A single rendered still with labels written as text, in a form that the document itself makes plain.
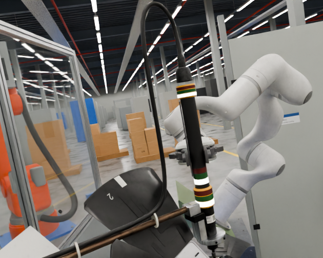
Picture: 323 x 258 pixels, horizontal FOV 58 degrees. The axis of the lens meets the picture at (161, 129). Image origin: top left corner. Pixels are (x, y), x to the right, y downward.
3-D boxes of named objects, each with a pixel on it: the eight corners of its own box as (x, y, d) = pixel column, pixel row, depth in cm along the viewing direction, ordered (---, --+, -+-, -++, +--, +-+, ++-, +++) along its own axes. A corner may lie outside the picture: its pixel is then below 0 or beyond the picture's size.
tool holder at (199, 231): (202, 253, 63) (194, 210, 62) (183, 242, 69) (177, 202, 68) (232, 237, 68) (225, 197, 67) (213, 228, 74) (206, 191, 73)
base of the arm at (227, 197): (194, 198, 147) (215, 169, 146) (223, 217, 150) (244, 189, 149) (201, 215, 129) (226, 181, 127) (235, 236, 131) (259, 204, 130)
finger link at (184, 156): (189, 159, 72) (189, 166, 65) (177, 162, 72) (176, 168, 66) (187, 147, 72) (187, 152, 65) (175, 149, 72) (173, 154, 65)
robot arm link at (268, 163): (230, 179, 146) (259, 141, 144) (261, 203, 135) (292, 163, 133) (222, 176, 137) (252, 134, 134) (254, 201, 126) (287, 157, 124)
